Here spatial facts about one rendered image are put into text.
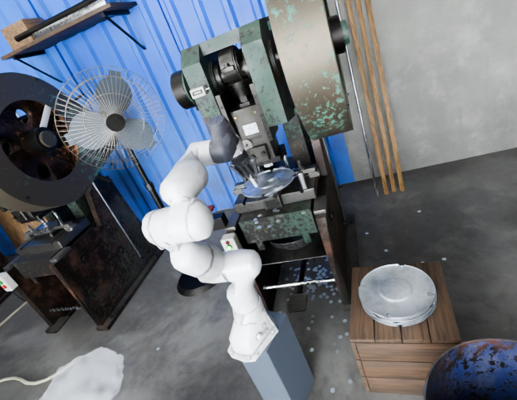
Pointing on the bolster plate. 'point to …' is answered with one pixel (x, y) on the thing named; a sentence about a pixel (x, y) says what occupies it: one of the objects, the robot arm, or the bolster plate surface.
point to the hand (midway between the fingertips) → (254, 180)
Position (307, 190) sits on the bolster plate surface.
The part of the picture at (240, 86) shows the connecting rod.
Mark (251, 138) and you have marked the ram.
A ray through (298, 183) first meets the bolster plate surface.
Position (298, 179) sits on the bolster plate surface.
